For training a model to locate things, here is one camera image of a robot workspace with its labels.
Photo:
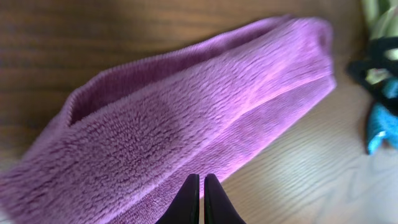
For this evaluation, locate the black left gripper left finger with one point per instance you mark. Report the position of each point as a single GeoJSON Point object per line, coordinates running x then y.
{"type": "Point", "coordinates": [184, 208]}

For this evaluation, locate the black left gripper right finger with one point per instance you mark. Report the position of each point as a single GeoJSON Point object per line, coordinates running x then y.
{"type": "Point", "coordinates": [218, 209]}

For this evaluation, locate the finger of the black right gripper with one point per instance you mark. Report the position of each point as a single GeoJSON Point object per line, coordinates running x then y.
{"type": "Point", "coordinates": [377, 67]}

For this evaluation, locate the purple microfiber cloth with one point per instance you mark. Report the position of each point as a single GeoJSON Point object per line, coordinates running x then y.
{"type": "Point", "coordinates": [123, 143]}

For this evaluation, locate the green microfiber cloth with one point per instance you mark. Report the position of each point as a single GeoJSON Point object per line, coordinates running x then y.
{"type": "Point", "coordinates": [381, 19]}

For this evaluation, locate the blue microfiber cloth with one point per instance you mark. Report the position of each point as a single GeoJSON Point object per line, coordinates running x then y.
{"type": "Point", "coordinates": [381, 127]}

